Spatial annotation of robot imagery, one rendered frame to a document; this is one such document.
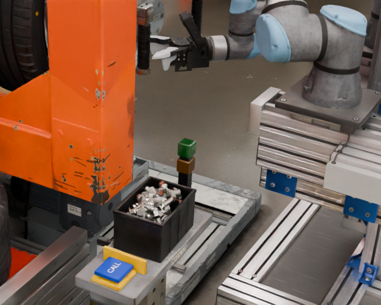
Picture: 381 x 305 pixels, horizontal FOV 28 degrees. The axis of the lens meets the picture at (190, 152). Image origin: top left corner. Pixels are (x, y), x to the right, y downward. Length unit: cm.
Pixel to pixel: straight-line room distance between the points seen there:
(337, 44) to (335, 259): 81
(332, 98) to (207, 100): 202
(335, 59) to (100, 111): 59
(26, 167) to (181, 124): 162
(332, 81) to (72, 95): 64
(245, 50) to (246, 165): 112
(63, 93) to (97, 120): 11
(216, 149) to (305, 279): 124
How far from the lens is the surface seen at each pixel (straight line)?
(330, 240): 252
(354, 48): 190
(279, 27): 183
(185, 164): 205
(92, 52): 183
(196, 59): 225
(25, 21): 222
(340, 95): 193
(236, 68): 433
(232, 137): 354
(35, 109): 203
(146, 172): 296
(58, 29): 187
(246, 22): 224
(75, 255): 214
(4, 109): 210
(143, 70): 221
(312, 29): 185
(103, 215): 236
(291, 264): 238
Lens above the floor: 160
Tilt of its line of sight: 28 degrees down
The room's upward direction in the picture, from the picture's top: 4 degrees clockwise
